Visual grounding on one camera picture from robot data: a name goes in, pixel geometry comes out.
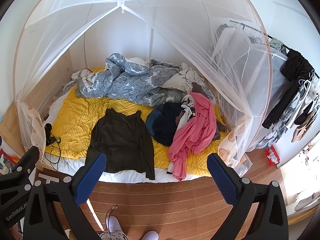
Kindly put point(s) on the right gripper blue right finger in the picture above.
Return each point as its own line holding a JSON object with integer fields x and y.
{"x": 270, "y": 219}

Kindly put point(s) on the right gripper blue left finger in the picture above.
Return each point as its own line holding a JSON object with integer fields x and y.
{"x": 41, "y": 220}

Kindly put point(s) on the dark olive long-sleeve shirt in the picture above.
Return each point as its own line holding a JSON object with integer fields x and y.
{"x": 125, "y": 141}

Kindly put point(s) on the clothes rack with hanging clothes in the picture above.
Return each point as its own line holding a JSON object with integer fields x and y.
{"x": 258, "y": 78}

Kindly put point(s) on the white bed sheet mattress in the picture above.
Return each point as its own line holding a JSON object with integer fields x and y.
{"x": 70, "y": 166}

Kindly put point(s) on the red small box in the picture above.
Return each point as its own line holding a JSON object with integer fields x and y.
{"x": 272, "y": 156}

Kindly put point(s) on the left white slipper foot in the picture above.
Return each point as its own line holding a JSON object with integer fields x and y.
{"x": 112, "y": 224}

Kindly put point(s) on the white slipper foot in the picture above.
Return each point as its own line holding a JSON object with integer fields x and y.
{"x": 112, "y": 224}
{"x": 151, "y": 235}

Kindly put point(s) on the bear print net curtain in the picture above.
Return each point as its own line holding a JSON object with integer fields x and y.
{"x": 231, "y": 149}

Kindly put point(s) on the wooden headboard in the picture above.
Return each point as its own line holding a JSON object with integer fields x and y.
{"x": 41, "y": 98}

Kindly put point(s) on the right white slipper foot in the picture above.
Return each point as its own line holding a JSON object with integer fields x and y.
{"x": 151, "y": 235}

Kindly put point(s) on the pink garment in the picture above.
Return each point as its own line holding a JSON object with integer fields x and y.
{"x": 194, "y": 136}

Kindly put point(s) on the black white patterned garment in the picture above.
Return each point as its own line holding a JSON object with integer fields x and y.
{"x": 187, "y": 112}

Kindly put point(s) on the blue denim jeans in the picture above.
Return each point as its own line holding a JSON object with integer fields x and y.
{"x": 161, "y": 122}

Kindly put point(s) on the blue grey floral duvet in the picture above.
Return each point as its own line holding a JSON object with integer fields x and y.
{"x": 135, "y": 80}

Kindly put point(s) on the cream floral pillow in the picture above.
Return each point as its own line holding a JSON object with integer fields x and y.
{"x": 184, "y": 80}

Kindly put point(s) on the white mosquito net tent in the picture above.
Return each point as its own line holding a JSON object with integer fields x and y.
{"x": 168, "y": 30}

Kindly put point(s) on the black microphone device with cable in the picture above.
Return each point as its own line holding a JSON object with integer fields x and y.
{"x": 54, "y": 143}

